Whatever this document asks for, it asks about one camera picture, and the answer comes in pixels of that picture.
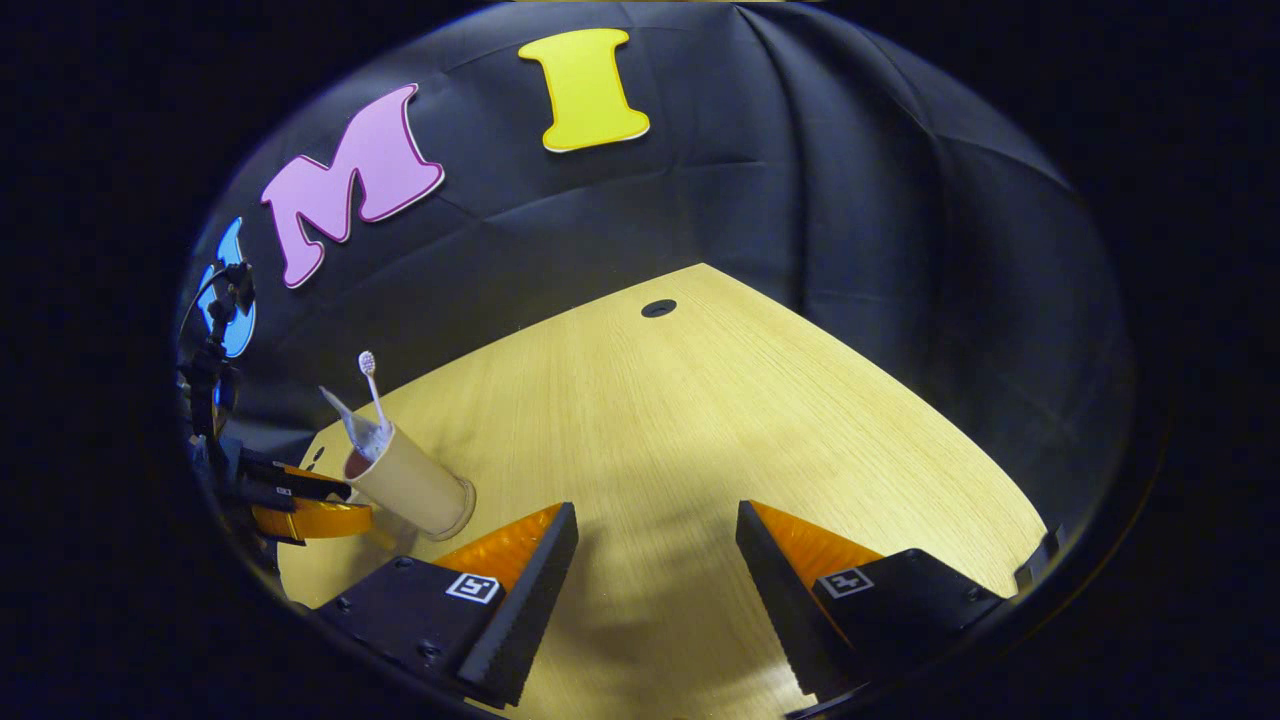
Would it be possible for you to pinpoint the black backdrop cloth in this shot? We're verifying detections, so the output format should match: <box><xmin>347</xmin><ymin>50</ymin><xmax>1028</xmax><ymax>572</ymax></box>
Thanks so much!
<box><xmin>175</xmin><ymin>0</ymin><xmax>1141</xmax><ymax>561</ymax></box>

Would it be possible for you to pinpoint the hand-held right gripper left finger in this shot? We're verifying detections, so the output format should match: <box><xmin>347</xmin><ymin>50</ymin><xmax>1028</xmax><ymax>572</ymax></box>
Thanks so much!
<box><xmin>315</xmin><ymin>502</ymin><xmax>580</xmax><ymax>709</ymax></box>

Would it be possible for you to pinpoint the wooden desktop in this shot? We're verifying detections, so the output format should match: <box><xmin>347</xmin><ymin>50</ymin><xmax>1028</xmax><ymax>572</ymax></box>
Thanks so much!
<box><xmin>277</xmin><ymin>263</ymin><xmax>1048</xmax><ymax>719</ymax></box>

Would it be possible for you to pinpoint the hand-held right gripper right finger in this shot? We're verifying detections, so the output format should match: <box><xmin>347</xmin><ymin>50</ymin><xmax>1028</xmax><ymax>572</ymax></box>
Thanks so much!
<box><xmin>736</xmin><ymin>500</ymin><xmax>1004</xmax><ymax>701</ymax></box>

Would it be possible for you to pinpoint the beige cup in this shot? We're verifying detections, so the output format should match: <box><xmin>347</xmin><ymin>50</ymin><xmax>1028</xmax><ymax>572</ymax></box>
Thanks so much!
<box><xmin>343</xmin><ymin>422</ymin><xmax>477</xmax><ymax>542</ymax></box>

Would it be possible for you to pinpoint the white toothpaste tube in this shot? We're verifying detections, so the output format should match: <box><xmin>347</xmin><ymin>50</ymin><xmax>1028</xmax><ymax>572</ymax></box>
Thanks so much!
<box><xmin>319</xmin><ymin>386</ymin><xmax>386</xmax><ymax>463</ymax></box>

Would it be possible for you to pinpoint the pale purple toothbrush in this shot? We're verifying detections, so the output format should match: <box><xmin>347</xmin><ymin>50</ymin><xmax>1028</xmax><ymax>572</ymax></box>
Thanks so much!
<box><xmin>358</xmin><ymin>350</ymin><xmax>393</xmax><ymax>446</ymax></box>

